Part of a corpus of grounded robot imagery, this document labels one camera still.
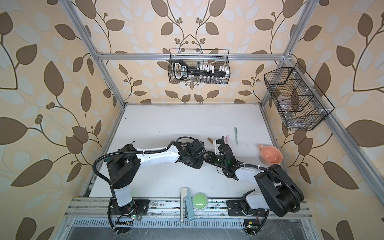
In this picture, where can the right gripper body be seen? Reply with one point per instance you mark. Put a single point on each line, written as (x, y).
(216, 160)

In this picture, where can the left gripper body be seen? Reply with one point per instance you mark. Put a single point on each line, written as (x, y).
(196, 160)

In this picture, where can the green pen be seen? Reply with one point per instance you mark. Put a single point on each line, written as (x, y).
(236, 135)

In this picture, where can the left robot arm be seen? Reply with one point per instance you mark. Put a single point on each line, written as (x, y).
(119, 168)

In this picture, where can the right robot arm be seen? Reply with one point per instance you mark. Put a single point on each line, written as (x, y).
(279, 193)

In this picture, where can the pink cup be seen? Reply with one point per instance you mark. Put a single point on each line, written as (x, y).
(270, 155)

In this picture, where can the green push button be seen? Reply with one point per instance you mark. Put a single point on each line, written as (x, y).
(200, 201)

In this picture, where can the black tool in basket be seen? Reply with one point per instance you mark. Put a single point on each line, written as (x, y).
(183, 71)

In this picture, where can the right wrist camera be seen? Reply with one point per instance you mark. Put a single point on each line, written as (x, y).
(217, 144)

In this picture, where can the grey bracket tool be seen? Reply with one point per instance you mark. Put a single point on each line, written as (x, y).
(186, 205)

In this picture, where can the rear wire basket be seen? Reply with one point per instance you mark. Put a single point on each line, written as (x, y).
(217, 57)

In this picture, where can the side wire basket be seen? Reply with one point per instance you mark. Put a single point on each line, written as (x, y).
(300, 102)

